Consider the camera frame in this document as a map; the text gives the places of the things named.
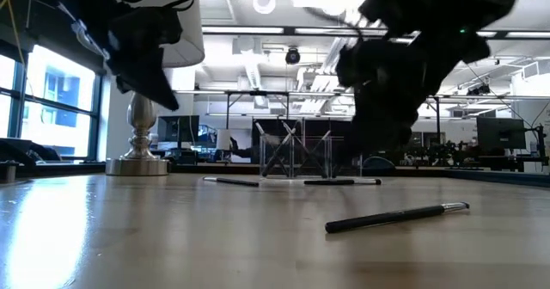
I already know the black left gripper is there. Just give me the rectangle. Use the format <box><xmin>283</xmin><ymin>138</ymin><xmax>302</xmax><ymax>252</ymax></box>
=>
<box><xmin>105</xmin><ymin>7</ymin><xmax>185</xmax><ymax>112</ymax></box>

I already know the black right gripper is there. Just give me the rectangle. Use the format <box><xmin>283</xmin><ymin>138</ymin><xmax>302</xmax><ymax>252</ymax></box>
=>
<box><xmin>337</xmin><ymin>34</ymin><xmax>491</xmax><ymax>155</ymax></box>

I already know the black eyeliner pencil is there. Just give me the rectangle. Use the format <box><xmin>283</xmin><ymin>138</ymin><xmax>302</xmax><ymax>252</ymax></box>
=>
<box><xmin>302</xmin><ymin>177</ymin><xmax>382</xmax><ymax>187</ymax></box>

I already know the clear acrylic brush holder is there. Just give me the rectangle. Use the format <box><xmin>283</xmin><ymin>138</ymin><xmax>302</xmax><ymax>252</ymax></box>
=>
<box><xmin>259</xmin><ymin>132</ymin><xmax>364</xmax><ymax>181</ymax></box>

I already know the white shade silver table lamp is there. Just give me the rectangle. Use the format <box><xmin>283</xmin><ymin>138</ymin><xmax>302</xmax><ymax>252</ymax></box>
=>
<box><xmin>105</xmin><ymin>0</ymin><xmax>205</xmax><ymax>177</ymax></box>

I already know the dark blue chair back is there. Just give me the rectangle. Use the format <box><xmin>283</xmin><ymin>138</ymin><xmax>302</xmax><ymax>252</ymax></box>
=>
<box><xmin>364</xmin><ymin>156</ymin><xmax>397</xmax><ymax>170</ymax></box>

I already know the black computer monitor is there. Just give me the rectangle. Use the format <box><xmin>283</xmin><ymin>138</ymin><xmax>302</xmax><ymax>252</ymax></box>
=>
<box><xmin>156</xmin><ymin>114</ymin><xmax>201</xmax><ymax>143</ymax></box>
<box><xmin>476</xmin><ymin>116</ymin><xmax>527</xmax><ymax>151</ymax></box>

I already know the black background robot equipment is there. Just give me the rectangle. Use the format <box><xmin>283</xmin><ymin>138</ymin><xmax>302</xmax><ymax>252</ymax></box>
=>
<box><xmin>412</xmin><ymin>140</ymin><xmax>478</xmax><ymax>168</ymax></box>

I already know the black hanging camera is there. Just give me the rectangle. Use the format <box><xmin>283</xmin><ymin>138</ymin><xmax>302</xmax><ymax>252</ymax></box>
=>
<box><xmin>466</xmin><ymin>83</ymin><xmax>492</xmax><ymax>96</ymax></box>

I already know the black aluminium table frame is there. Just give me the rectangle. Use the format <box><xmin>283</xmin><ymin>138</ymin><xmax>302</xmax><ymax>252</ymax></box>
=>
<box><xmin>0</xmin><ymin>162</ymin><xmax>550</xmax><ymax>189</ymax></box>

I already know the black metal rig frame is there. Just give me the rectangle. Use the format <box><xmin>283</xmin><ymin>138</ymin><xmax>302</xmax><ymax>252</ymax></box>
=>
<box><xmin>170</xmin><ymin>89</ymin><xmax>550</xmax><ymax>131</ymax></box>

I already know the black dome camera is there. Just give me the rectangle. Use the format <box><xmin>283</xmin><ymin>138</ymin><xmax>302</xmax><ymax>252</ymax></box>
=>
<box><xmin>284</xmin><ymin>46</ymin><xmax>302</xmax><ymax>65</ymax></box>

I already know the white cable coil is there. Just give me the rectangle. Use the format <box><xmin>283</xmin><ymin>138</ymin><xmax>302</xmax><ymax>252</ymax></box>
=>
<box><xmin>252</xmin><ymin>0</ymin><xmax>277</xmax><ymax>15</ymax></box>

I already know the yellow hanging cable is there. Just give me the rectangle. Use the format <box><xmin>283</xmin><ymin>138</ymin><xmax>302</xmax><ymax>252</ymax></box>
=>
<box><xmin>0</xmin><ymin>0</ymin><xmax>27</xmax><ymax>66</ymax></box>

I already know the grey metal post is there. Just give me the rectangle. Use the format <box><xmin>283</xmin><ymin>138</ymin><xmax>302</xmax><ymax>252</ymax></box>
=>
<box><xmin>0</xmin><ymin>159</ymin><xmax>21</xmax><ymax>185</ymax></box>

